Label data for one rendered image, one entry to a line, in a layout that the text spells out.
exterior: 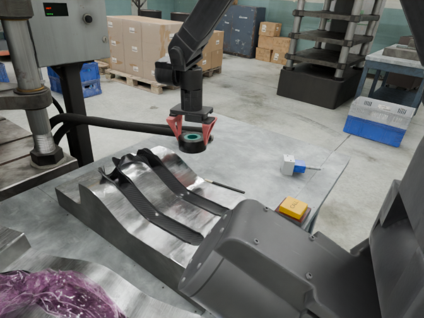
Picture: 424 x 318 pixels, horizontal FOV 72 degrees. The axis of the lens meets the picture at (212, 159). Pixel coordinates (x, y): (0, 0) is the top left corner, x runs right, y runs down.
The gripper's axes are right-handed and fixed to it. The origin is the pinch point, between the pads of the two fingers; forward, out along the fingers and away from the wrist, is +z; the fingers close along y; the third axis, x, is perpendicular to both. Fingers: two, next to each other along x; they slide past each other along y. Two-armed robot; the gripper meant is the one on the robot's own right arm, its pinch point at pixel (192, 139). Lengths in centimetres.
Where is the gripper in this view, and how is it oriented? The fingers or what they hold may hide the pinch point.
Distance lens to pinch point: 81.7
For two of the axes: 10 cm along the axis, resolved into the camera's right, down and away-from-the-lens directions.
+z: -0.2, 8.9, 4.6
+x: -3.3, 4.3, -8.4
